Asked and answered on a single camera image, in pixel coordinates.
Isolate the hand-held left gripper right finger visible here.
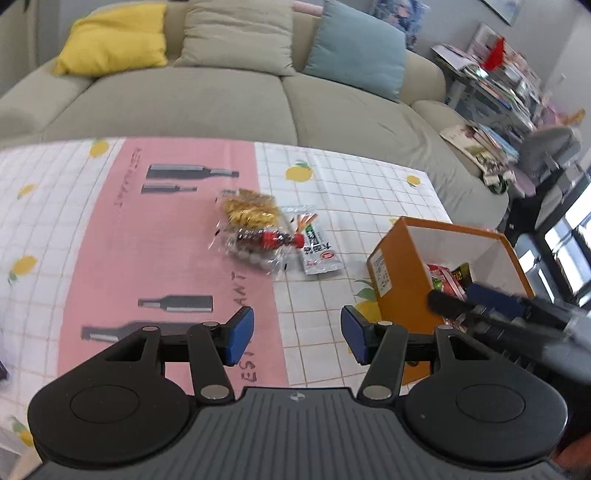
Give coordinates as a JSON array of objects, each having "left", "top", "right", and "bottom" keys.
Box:
[{"left": 340, "top": 305, "right": 492, "bottom": 401}]

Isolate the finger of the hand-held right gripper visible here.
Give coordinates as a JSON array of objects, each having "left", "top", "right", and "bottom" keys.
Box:
[
  {"left": 427, "top": 290, "right": 562, "bottom": 356},
  {"left": 465, "top": 282, "right": 568, "bottom": 330}
]

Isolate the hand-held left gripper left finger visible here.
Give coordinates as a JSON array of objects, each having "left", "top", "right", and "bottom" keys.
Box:
[{"left": 105, "top": 306, "right": 256, "bottom": 401}]

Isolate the red snack packet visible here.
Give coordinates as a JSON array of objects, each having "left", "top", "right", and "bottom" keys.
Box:
[{"left": 427, "top": 264, "right": 462, "bottom": 296}]

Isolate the orange cardboard box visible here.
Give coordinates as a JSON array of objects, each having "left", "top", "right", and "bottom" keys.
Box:
[{"left": 366, "top": 216, "right": 536, "bottom": 388}]

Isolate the clear candy packet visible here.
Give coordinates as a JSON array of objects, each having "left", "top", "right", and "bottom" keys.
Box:
[{"left": 210, "top": 222, "right": 296, "bottom": 278}]

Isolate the white carrot print packet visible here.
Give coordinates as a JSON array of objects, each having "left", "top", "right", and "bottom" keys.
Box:
[{"left": 281, "top": 205, "right": 345, "bottom": 277}]

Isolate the small cola bottle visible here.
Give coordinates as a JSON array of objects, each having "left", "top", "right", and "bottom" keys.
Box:
[{"left": 235, "top": 229, "right": 305, "bottom": 250}]

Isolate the yellow snack packet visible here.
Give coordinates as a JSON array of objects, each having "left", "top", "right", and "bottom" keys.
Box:
[{"left": 217, "top": 188, "right": 283, "bottom": 232}]

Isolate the black garment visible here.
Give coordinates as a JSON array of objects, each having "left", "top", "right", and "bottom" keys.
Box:
[{"left": 503, "top": 180, "right": 561, "bottom": 237}]

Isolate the stack of magazines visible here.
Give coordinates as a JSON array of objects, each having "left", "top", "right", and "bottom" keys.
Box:
[{"left": 440, "top": 122, "right": 520, "bottom": 172}]

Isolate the grey desk chair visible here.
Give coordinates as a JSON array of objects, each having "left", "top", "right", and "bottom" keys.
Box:
[{"left": 517, "top": 127, "right": 585, "bottom": 195}]

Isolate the pink and white checked tablecloth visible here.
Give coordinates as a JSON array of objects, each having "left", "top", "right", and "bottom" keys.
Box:
[{"left": 0, "top": 136, "right": 455, "bottom": 462}]

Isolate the cluttered magazine shelf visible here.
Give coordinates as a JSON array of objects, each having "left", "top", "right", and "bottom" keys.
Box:
[{"left": 431, "top": 23, "right": 543, "bottom": 126}]

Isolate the white desk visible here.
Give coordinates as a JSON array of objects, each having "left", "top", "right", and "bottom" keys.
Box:
[{"left": 431, "top": 44, "right": 546, "bottom": 137}]

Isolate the beige sofa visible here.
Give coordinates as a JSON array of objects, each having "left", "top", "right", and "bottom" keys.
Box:
[{"left": 0, "top": 0, "right": 511, "bottom": 229}]

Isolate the red paper ornament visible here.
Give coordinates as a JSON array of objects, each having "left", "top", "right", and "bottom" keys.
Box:
[{"left": 482, "top": 37, "right": 506, "bottom": 70}]

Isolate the light blue pillow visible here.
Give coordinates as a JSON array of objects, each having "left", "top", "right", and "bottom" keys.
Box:
[{"left": 302, "top": 0, "right": 407, "bottom": 103}]

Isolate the printed figure pillow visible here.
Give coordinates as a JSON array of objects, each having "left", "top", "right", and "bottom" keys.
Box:
[{"left": 372, "top": 0, "right": 430, "bottom": 51}]

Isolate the beige pillow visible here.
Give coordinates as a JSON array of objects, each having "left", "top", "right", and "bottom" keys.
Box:
[{"left": 173, "top": 0, "right": 296, "bottom": 77}]

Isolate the yellow pillow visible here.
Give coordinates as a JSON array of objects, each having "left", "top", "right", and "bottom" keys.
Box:
[{"left": 53, "top": 2, "right": 169, "bottom": 77}]

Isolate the framed wall picture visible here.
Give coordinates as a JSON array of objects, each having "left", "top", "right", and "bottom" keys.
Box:
[{"left": 480, "top": 0, "right": 518, "bottom": 26}]

